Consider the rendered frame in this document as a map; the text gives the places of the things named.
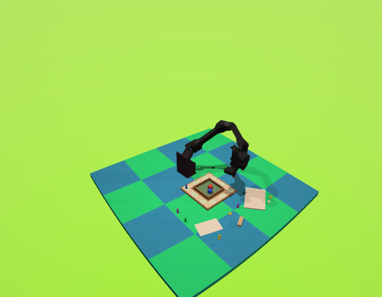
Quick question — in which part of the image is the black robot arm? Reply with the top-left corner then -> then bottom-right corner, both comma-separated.
182,120 -> 250,171

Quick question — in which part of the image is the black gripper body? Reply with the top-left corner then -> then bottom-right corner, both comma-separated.
224,157 -> 238,176

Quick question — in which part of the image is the tan rectangular block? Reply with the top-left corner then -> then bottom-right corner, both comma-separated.
237,216 -> 243,227

